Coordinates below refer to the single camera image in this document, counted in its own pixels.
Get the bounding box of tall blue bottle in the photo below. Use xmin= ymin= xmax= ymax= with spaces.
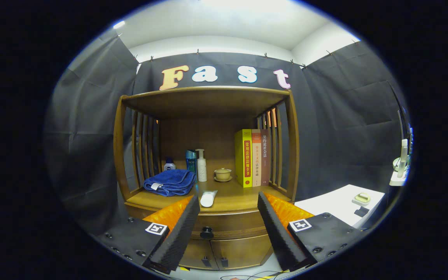
xmin=185 ymin=150 xmax=198 ymax=181

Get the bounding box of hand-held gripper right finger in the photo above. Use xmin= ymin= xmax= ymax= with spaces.
xmin=257 ymin=191 xmax=361 ymax=272

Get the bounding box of white cleanser tube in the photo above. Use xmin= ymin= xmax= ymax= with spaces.
xmin=200 ymin=190 xmax=219 ymax=208

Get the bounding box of blue folded towel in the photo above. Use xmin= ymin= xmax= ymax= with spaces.
xmin=143 ymin=169 xmax=196 ymax=197

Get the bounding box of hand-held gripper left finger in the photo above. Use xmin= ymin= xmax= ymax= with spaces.
xmin=99 ymin=195 xmax=201 ymax=275

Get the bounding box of brown book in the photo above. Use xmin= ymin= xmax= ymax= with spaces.
xmin=260 ymin=129 xmax=271 ymax=186

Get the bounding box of wooden cabinet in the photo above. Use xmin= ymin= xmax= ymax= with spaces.
xmin=113 ymin=86 xmax=300 ymax=271

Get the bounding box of black backdrop cloth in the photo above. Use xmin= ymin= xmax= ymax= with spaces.
xmin=44 ymin=33 xmax=409 ymax=234

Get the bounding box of white side cabinet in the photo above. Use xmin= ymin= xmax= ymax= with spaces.
xmin=294 ymin=184 xmax=386 ymax=230

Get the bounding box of beige lidded teacup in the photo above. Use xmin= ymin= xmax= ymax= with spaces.
xmin=213 ymin=168 xmax=233 ymax=183

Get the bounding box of beige and orange book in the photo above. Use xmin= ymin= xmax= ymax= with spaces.
xmin=250 ymin=129 xmax=263 ymax=187

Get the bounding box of wooden cabinet door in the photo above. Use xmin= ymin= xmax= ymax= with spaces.
xmin=210 ymin=233 xmax=274 ymax=270
xmin=179 ymin=239 xmax=220 ymax=271

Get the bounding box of slim white bottle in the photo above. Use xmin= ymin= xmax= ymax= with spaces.
xmin=398 ymin=139 xmax=408 ymax=178

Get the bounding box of wooden drawer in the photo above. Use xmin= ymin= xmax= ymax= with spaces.
xmin=125 ymin=202 xmax=295 ymax=240

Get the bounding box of yellow-green soap dish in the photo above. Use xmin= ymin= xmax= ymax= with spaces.
xmin=352 ymin=192 xmax=371 ymax=207

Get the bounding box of white pump bottle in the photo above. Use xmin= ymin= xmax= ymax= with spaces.
xmin=195 ymin=149 xmax=208 ymax=182

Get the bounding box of yellow book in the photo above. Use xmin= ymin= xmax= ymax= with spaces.
xmin=234 ymin=129 xmax=253 ymax=188

